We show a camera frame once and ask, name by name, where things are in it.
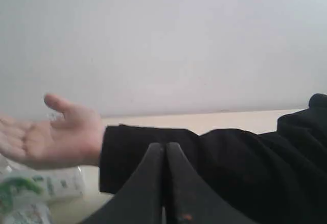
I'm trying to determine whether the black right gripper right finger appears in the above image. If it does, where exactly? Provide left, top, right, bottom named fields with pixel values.
left=166, top=143, right=252, bottom=223

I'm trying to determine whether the black sleeved forearm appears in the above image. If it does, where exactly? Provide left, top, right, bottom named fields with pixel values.
left=99, top=94, right=326, bottom=223

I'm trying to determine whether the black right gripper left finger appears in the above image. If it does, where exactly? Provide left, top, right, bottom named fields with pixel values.
left=82, top=143, right=164, bottom=224

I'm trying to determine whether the person's open bare hand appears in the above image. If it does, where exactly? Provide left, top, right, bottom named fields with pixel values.
left=1, top=94, right=105, bottom=169

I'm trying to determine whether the clear bottle green label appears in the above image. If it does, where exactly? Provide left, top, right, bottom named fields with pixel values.
left=1, top=156, right=85, bottom=223

